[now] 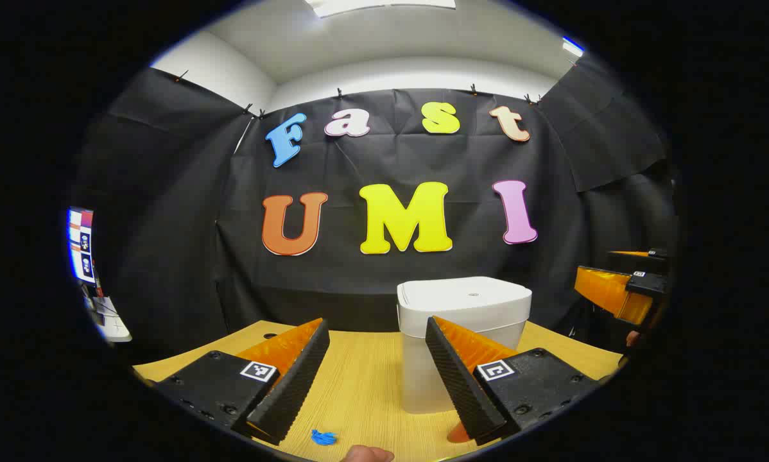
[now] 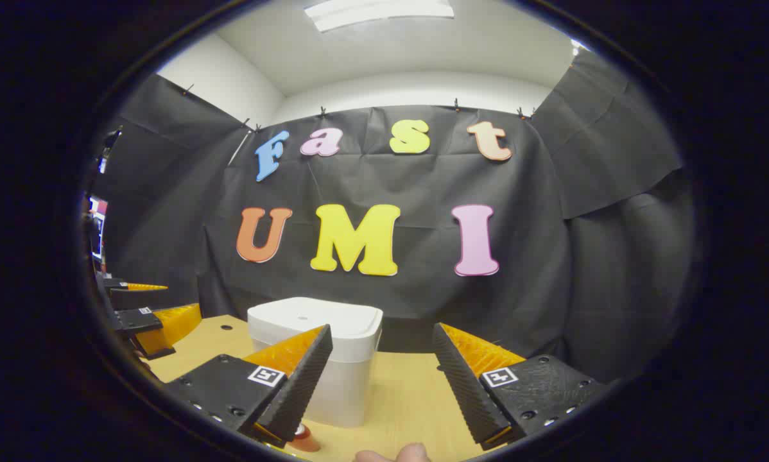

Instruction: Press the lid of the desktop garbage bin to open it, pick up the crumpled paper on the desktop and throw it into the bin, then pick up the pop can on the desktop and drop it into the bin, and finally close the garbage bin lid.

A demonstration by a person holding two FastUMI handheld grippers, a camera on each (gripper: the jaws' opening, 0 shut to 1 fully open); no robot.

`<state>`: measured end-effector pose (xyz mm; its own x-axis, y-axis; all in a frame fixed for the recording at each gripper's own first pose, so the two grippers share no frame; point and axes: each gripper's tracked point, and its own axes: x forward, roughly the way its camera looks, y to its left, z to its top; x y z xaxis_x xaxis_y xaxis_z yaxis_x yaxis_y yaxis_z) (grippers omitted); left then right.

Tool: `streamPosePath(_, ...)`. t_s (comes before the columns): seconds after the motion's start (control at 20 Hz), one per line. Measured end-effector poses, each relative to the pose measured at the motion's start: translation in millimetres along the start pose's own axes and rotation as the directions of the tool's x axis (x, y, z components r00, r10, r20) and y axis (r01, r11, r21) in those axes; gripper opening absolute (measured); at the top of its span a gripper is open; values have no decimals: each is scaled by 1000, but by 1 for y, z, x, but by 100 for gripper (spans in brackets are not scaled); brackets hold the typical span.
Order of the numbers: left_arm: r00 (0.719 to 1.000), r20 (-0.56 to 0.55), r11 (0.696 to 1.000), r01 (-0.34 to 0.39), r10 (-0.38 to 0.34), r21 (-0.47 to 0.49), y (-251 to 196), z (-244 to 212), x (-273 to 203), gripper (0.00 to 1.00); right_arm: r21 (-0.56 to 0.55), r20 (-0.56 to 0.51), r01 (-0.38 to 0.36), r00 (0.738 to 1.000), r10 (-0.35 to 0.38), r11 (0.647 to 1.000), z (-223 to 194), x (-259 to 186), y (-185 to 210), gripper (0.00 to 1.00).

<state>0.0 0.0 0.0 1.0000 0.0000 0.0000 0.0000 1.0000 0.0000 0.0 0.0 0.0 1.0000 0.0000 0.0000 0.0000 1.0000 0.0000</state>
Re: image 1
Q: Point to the red pop can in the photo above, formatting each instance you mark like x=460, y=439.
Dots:
x=456, y=435

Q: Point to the blue paper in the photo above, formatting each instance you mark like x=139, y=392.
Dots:
x=323, y=438

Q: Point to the large ceiling light panel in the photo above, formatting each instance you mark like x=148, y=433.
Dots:
x=378, y=5

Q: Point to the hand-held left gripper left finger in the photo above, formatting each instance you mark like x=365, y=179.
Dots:
x=294, y=378

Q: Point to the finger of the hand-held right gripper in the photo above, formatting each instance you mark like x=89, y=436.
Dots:
x=641, y=260
x=606, y=292

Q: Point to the row of black cloth clips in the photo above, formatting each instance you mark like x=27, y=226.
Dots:
x=339, y=94

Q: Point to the small ceiling light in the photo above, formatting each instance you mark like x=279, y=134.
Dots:
x=572, y=46

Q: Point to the computer monitor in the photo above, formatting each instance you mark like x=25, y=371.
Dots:
x=81, y=247

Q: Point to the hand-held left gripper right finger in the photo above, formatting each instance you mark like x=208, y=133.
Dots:
x=458, y=378

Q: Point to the white side desk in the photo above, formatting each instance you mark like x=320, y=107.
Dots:
x=112, y=327

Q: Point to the black backdrop cloth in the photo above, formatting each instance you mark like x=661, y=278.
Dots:
x=391, y=160

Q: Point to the white desktop garbage bin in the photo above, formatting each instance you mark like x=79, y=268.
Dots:
x=416, y=359

